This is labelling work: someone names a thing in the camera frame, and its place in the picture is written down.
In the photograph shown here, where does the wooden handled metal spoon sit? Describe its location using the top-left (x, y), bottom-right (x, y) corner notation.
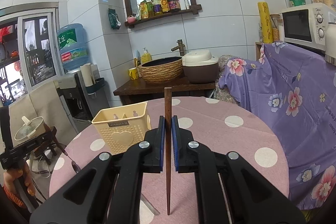
top-left (59, 144), bottom-right (81, 173)

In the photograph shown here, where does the dark brown wooden chopstick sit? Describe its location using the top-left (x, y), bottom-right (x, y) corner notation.
top-left (164, 87), bottom-right (172, 215)

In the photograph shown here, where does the person's left hand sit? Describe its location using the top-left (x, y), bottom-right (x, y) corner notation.
top-left (3, 162), bottom-right (36, 205)

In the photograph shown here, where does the dark wooden stool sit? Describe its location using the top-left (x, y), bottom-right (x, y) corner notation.
top-left (29, 126), bottom-right (65, 166)

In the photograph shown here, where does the cream cooking pot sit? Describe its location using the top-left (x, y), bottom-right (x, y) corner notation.
top-left (14, 116), bottom-right (46, 141)

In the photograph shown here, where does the beige plastic utensil holder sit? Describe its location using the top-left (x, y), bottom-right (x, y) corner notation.
top-left (92, 102), bottom-right (151, 155)

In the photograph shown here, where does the pink polka dot tablecloth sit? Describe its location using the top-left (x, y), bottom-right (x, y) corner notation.
top-left (49, 97), bottom-right (289, 223)

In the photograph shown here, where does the grey water dispenser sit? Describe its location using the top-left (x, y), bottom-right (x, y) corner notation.
top-left (56, 70), bottom-right (109, 133)

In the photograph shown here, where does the yellow mug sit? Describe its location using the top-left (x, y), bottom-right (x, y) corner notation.
top-left (128, 67), bottom-right (139, 80)

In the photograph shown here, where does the purple floral cloth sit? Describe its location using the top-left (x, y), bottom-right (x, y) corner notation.
top-left (219, 42), bottom-right (335, 210)

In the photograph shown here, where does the blue water jug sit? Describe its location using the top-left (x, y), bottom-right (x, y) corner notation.
top-left (57, 23), bottom-right (89, 71)

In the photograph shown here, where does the woven basket sink basin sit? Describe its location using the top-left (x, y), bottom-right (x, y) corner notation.
top-left (138, 56), bottom-right (183, 84)

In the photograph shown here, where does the yellow soap bottle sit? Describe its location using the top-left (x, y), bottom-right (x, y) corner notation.
top-left (141, 48), bottom-right (152, 64)

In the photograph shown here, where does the bronze faucet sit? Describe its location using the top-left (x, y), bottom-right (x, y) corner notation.
top-left (171, 39), bottom-right (186, 56)

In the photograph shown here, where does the yellow rolled mat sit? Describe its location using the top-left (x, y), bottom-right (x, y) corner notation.
top-left (257, 2), bottom-right (273, 44)

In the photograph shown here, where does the white microwave oven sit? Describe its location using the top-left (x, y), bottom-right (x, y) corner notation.
top-left (281, 3), bottom-right (335, 52)

